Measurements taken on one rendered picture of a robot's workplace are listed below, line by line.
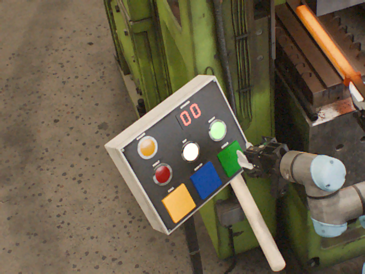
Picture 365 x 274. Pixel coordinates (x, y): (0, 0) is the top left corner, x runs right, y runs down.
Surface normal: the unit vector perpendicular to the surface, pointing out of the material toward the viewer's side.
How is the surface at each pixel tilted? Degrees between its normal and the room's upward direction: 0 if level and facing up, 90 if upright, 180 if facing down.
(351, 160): 90
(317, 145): 90
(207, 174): 60
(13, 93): 0
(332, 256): 90
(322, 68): 0
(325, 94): 90
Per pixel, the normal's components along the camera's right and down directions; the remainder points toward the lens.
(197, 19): 0.31, 0.69
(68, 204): -0.11, -0.65
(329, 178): 0.54, 0.10
